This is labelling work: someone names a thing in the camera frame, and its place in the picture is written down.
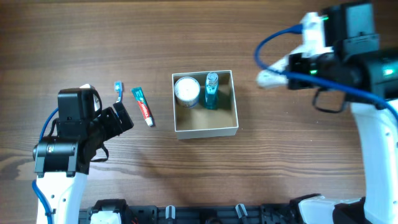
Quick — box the green red toothpaste tube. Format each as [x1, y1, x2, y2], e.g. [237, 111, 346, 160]
[131, 87, 154, 127]

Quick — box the white cardboard box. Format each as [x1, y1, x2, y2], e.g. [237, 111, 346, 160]
[171, 70, 239, 140]

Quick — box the blue mouthwash bottle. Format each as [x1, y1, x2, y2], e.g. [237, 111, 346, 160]
[205, 72, 219, 110]

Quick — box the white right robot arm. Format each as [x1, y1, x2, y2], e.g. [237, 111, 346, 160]
[285, 1, 397, 223]

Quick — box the white wrist camera, right arm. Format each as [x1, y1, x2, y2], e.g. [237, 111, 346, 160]
[300, 12, 333, 58]

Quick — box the white wrist camera, left arm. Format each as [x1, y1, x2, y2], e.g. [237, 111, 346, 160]
[80, 83, 101, 113]

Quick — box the white wrist camera, arm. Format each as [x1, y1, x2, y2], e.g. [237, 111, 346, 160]
[300, 12, 333, 58]
[80, 83, 101, 113]

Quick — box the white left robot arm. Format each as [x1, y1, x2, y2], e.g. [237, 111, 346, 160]
[32, 88, 134, 223]

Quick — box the blue toothbrush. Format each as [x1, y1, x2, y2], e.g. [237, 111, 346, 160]
[114, 81, 123, 103]

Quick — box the cotton swab jar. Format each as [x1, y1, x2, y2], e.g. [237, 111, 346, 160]
[174, 77, 201, 108]

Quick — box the white cream tube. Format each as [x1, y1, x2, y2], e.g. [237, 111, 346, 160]
[256, 43, 308, 90]

